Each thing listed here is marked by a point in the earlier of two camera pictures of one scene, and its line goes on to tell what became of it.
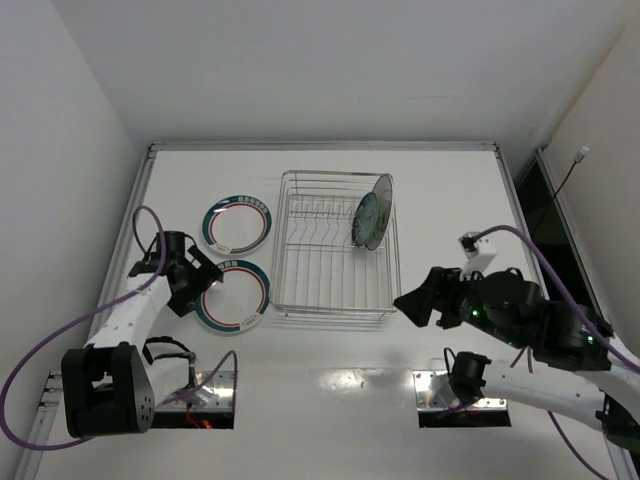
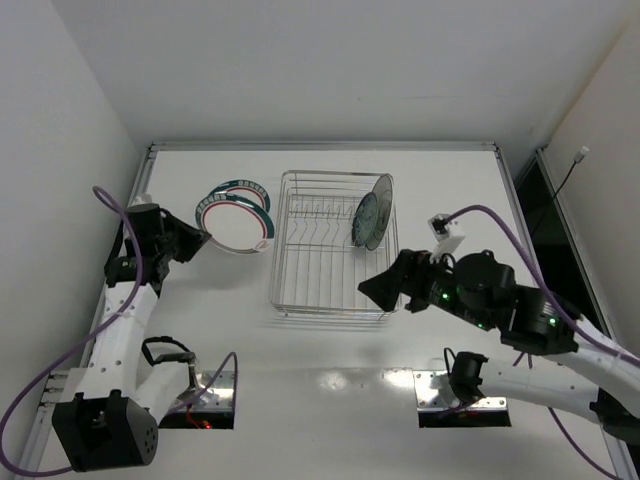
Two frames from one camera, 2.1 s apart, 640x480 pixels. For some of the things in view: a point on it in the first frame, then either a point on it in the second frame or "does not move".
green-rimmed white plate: x=236 y=224 to x=249 y=189
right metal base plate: x=434 y=392 does not move
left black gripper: x=198 y=279 to x=173 y=238
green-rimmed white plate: x=238 y=303 to x=235 y=223
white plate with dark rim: x=383 y=191 does not move
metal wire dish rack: x=317 y=270 does not move
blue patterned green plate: x=364 y=219 does not move
